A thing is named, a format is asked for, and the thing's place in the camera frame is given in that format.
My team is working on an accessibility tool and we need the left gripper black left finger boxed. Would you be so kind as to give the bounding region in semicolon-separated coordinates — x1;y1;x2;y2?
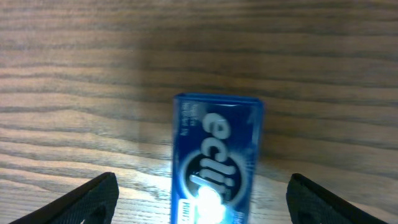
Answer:
10;172;119;224

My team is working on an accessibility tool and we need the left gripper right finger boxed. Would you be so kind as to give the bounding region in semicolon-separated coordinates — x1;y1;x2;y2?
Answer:
286;173;387;224

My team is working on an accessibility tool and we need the blue Eclipse gum pack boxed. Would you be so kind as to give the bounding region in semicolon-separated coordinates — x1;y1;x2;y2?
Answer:
170;93;264;224

